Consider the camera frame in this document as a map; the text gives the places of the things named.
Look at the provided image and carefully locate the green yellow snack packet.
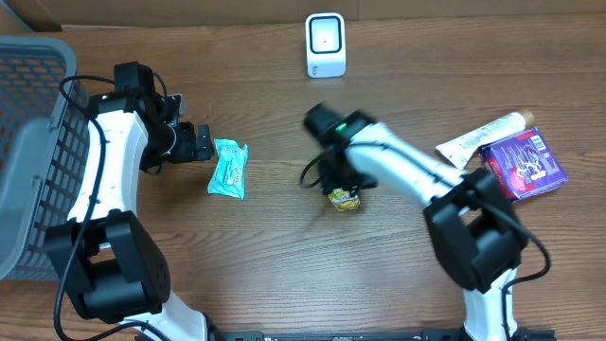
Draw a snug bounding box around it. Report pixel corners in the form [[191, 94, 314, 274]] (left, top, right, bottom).
[[328, 188, 361, 212]]

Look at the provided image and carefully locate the teal plastic packet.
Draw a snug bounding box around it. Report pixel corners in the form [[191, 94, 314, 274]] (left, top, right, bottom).
[[207, 139, 249, 200]]

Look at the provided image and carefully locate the white bamboo print tube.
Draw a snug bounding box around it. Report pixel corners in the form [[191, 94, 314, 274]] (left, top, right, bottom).
[[436, 109, 535, 170]]

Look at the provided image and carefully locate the purple Carefree pad pack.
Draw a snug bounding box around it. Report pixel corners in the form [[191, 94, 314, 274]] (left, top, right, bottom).
[[479, 127, 568, 202]]

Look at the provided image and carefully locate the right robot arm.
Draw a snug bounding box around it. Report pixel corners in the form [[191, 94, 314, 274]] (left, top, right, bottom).
[[303, 103, 527, 340]]

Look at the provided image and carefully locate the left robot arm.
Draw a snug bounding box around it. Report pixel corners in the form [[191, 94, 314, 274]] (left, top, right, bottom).
[[44, 62, 222, 340]]

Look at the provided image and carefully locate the white barcode scanner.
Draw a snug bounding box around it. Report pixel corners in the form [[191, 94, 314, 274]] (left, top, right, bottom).
[[305, 12, 347, 79]]

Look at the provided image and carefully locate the grey plastic basket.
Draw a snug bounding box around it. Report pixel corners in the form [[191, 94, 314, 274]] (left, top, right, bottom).
[[1, 36, 89, 280]]

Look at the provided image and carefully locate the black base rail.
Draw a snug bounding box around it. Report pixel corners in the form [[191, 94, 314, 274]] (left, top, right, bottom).
[[209, 328, 470, 341]]

